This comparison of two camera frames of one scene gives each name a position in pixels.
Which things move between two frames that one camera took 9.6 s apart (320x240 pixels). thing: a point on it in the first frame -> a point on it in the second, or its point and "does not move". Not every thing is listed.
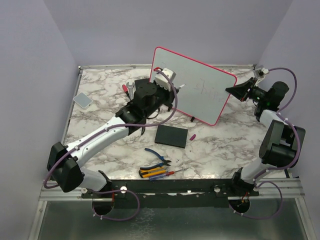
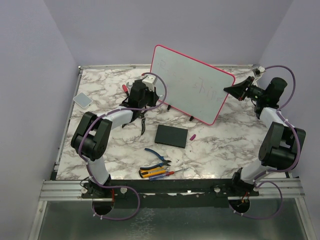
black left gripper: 170,96 -> 153,96
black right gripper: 240,91 does not move
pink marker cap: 192,137 does not move
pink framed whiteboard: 204,96 does not move
